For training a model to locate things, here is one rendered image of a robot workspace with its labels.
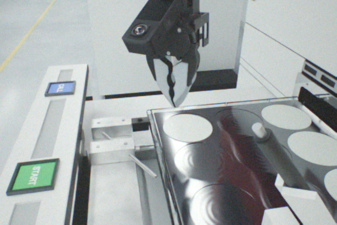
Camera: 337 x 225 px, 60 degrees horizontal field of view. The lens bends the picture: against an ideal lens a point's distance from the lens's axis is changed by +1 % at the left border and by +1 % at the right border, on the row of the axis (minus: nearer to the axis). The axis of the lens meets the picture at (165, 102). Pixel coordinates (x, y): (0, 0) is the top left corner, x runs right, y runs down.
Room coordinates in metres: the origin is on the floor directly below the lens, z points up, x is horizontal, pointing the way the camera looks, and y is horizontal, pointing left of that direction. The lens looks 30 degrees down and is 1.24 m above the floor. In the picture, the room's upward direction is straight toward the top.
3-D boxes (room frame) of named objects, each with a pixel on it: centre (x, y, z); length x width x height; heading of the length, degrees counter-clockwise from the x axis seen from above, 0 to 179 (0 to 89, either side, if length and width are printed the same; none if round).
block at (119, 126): (0.50, 0.11, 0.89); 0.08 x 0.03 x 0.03; 100
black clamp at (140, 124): (0.52, 0.05, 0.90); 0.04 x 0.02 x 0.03; 100
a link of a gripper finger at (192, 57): (0.43, -0.03, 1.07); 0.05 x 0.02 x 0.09; 61
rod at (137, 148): (0.44, 0.04, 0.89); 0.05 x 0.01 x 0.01; 100
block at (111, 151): (0.43, 0.10, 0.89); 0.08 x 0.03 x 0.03; 100
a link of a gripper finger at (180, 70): (0.45, -0.04, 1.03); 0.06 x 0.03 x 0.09; 151
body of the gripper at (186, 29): (0.47, -0.02, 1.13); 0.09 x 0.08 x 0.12; 151
